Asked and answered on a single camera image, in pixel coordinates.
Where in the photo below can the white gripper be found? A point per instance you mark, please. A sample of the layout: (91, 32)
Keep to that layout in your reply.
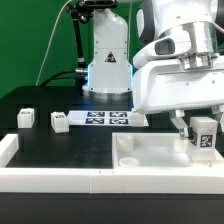
(163, 85)

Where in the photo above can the white square table top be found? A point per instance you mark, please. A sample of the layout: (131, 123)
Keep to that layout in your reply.
(156, 150)

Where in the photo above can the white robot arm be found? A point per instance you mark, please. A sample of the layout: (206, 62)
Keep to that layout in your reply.
(110, 73)

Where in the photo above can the white marker sheet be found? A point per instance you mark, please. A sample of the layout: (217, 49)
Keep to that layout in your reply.
(101, 118)

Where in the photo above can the white U-shaped fence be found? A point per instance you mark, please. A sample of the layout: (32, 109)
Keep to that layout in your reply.
(187, 180)

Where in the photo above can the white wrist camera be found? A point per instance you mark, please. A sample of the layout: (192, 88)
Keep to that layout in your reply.
(167, 47)

